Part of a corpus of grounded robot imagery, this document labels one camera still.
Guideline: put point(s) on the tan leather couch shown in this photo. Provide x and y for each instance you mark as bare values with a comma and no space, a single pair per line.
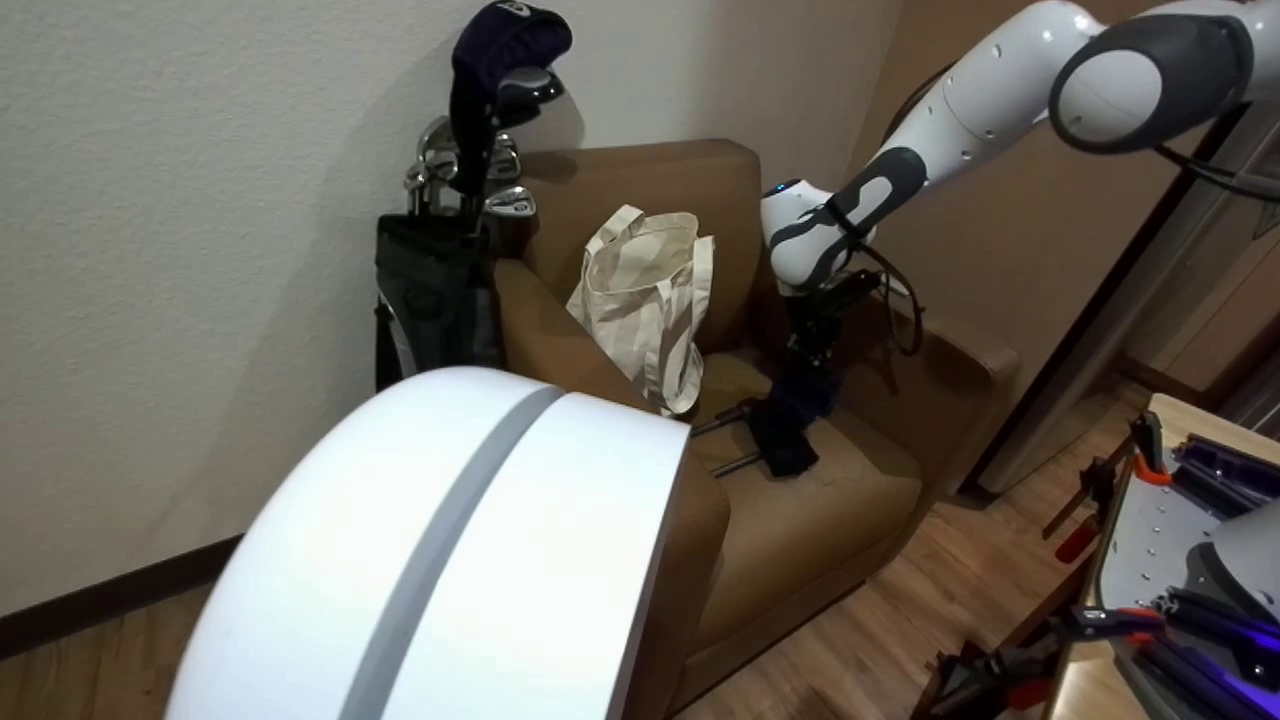
766,530

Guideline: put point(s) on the purple golf club headcover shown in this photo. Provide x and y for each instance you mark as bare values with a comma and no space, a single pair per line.
503,77

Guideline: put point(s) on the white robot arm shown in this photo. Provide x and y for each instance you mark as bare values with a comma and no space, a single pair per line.
1100,85

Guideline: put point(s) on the black golf glove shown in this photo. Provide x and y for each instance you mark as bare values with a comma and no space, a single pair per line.
782,427

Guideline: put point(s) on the grey tower fan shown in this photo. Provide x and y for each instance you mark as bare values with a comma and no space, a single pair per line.
465,544

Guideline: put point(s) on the black golf bag with clubs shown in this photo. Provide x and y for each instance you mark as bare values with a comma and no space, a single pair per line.
435,282

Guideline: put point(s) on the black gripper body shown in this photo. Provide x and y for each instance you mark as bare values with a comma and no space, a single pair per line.
818,327

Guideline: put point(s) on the white canvas tote bag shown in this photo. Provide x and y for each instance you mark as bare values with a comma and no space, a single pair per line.
646,284

